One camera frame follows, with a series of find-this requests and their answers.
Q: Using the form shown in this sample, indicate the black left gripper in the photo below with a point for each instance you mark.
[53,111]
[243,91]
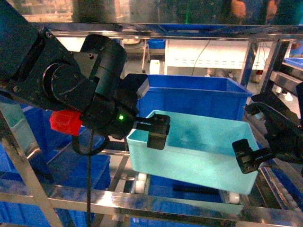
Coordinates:
[108,118]

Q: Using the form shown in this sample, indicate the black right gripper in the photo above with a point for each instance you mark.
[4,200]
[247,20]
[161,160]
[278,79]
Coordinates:
[282,140]

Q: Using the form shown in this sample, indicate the teal plastic bin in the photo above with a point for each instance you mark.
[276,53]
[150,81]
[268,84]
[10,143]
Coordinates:
[198,150]

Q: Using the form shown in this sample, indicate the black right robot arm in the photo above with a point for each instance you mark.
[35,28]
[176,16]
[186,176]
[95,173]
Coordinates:
[274,109]

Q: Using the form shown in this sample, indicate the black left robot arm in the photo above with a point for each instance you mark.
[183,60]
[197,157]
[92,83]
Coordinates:
[84,90]

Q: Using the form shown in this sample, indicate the red tag on arm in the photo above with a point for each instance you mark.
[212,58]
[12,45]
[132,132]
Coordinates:
[66,121]

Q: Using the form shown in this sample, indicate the blue bin lower shelf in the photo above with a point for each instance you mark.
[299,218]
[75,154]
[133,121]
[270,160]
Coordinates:
[165,187]

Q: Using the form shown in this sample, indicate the blue bin behind teal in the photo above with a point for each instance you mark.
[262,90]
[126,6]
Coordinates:
[205,96]

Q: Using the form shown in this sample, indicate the white perforated cabinet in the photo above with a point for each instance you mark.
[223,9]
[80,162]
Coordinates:
[205,54]

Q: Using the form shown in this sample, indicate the blue bin left front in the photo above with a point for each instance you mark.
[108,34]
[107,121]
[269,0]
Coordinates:
[56,148]

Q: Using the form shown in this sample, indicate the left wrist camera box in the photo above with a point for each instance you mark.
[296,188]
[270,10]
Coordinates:
[130,89]

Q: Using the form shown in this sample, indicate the stainless steel shelf frame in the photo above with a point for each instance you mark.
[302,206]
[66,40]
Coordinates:
[19,143]

